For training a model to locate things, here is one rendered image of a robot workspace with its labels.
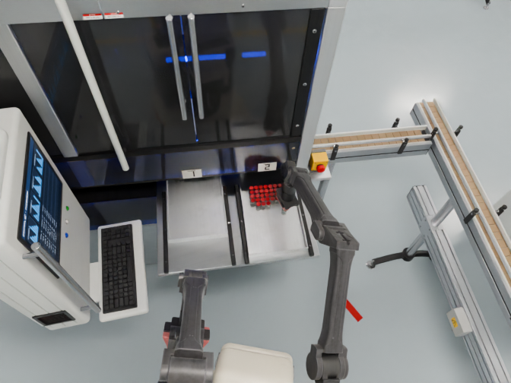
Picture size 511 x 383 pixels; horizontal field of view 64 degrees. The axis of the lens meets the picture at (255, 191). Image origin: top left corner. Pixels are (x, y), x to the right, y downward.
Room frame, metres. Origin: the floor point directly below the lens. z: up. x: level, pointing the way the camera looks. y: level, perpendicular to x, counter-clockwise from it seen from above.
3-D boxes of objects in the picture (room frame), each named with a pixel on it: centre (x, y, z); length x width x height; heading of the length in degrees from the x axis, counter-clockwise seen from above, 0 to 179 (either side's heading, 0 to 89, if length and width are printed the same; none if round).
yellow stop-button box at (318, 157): (1.18, -0.29, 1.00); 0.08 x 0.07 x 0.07; 11
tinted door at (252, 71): (1.10, 0.04, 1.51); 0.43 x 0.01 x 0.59; 101
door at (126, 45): (1.01, 0.48, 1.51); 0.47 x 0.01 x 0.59; 101
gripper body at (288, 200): (0.92, -0.14, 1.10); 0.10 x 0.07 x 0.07; 26
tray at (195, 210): (0.95, 0.27, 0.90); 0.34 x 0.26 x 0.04; 11
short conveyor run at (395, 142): (1.38, -0.54, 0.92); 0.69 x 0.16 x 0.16; 101
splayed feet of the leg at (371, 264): (1.14, -1.01, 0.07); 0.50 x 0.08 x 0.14; 101
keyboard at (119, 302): (0.66, 0.58, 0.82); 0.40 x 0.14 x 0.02; 16
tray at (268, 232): (0.90, -0.09, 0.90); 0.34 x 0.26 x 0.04; 11
